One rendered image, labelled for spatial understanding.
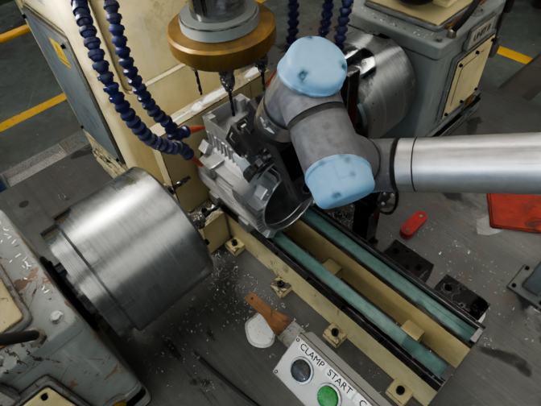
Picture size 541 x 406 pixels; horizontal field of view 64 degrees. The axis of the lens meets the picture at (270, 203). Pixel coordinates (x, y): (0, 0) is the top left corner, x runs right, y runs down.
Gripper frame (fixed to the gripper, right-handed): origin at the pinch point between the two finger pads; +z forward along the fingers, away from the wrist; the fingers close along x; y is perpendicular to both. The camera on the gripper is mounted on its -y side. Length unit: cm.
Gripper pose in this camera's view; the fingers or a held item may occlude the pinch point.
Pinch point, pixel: (254, 178)
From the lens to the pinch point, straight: 81.4
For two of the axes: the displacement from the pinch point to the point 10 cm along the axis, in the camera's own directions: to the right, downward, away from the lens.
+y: -6.3, -7.7, 0.5
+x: -7.2, 5.6, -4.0
